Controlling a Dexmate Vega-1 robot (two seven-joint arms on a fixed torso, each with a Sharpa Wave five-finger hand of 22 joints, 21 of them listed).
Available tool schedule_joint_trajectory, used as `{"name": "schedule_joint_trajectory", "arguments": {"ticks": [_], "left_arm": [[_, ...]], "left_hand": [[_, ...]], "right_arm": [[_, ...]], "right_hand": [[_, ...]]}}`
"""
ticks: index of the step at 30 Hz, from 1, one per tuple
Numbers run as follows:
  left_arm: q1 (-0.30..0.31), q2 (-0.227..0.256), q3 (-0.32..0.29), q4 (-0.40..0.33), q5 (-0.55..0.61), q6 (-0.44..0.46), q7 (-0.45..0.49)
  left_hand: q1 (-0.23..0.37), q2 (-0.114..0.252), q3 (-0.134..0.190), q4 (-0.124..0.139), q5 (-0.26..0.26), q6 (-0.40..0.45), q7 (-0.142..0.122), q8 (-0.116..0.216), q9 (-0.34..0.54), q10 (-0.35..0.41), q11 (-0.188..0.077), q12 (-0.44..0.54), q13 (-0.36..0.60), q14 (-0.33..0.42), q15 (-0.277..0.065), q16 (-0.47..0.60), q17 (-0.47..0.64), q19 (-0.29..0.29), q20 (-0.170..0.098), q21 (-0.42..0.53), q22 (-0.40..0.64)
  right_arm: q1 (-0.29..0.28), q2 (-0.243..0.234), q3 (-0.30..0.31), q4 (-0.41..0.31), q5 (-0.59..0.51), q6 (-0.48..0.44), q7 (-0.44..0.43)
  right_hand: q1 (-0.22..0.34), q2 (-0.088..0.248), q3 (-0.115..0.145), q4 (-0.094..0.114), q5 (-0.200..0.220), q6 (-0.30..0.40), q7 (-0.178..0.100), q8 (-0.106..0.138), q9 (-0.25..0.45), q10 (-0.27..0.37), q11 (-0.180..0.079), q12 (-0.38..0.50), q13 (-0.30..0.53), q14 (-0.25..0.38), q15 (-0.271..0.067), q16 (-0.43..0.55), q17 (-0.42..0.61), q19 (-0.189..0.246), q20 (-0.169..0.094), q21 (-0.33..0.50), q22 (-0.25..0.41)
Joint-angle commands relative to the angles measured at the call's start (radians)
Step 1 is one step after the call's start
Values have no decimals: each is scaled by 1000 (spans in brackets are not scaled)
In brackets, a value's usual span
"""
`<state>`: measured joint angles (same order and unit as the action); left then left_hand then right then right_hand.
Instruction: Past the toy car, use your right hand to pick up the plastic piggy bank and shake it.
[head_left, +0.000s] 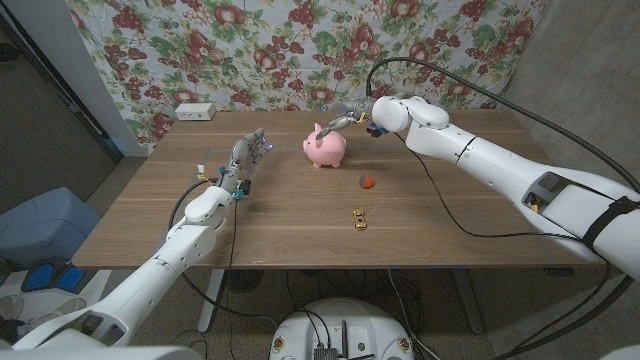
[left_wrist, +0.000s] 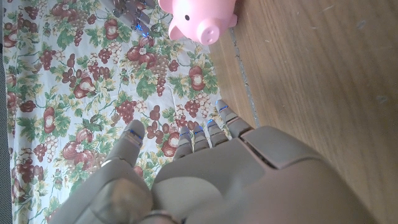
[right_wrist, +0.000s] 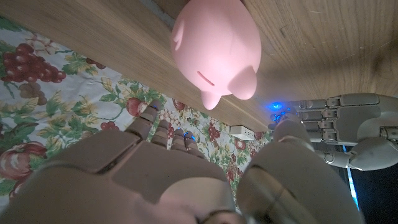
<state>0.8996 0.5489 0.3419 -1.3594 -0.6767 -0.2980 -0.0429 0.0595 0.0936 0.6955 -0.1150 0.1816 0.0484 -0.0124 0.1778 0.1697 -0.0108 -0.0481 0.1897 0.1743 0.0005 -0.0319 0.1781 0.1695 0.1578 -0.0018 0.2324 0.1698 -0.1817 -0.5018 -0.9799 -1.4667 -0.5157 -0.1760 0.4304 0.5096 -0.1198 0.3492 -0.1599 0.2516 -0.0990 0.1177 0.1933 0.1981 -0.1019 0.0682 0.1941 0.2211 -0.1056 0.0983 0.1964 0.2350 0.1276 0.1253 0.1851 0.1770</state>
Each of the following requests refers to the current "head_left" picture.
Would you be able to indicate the round black floor fan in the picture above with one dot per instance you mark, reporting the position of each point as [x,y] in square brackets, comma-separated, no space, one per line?
[243,280]

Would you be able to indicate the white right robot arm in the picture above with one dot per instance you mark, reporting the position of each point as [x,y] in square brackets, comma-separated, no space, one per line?
[500,165]

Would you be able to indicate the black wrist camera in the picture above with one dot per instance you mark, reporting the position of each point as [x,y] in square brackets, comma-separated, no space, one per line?
[243,190]
[377,131]

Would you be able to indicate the red toy strawberry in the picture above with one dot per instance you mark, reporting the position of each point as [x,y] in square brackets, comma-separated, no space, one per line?
[367,182]

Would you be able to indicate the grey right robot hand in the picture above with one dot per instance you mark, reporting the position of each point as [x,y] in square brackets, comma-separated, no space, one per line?
[355,107]

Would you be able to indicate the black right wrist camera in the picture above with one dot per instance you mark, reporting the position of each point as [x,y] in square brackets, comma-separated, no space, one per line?
[377,131]

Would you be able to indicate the yellow toy car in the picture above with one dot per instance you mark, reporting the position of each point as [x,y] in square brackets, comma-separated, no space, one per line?
[359,219]

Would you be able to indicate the white table leg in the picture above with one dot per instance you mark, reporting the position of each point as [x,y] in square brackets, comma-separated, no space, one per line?
[211,300]

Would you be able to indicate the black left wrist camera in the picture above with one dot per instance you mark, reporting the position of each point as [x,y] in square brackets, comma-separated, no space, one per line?
[243,190]

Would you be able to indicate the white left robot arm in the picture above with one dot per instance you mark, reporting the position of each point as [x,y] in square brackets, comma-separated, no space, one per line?
[165,260]

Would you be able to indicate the grey table leg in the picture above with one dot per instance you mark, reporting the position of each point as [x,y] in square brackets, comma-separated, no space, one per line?
[469,300]

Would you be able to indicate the blue plastic bin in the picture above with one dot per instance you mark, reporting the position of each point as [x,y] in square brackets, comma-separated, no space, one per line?
[45,225]

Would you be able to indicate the white power strip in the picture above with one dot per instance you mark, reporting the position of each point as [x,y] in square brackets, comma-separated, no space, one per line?
[195,111]

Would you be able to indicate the blue foot pedal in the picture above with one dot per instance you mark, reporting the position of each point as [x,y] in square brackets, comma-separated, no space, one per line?
[38,277]
[70,279]

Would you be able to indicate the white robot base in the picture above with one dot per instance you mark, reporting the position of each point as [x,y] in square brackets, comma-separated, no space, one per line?
[345,325]

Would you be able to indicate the pink plastic piggy bank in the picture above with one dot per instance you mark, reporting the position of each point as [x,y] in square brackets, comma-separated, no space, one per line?
[327,150]

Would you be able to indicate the white sneaker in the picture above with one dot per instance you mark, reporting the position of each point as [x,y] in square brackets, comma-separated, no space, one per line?
[55,310]

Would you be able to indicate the floral fruit print backdrop cloth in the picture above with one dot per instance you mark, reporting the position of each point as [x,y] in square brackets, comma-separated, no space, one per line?
[250,50]

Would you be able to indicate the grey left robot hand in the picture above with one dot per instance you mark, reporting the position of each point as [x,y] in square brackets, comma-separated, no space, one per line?
[242,157]

